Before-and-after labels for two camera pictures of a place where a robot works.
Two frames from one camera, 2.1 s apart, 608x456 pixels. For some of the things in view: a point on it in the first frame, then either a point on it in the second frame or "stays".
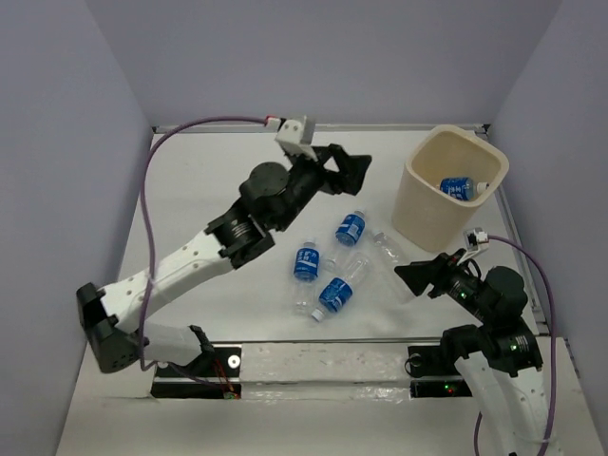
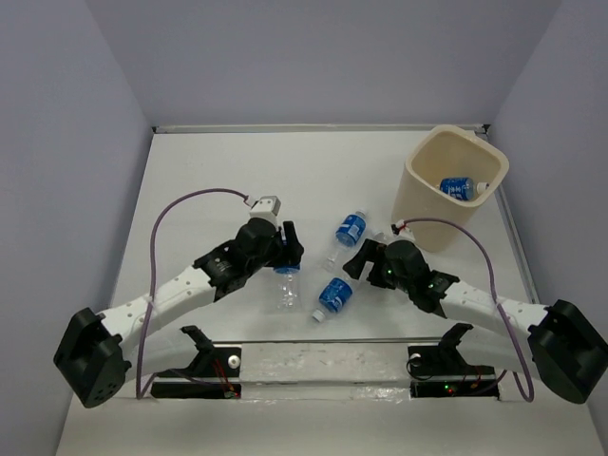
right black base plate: x=431 y=373 stays
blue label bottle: x=462 y=187 stays
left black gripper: x=353 y=168 -> x=292 y=251
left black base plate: x=213 y=374 stays
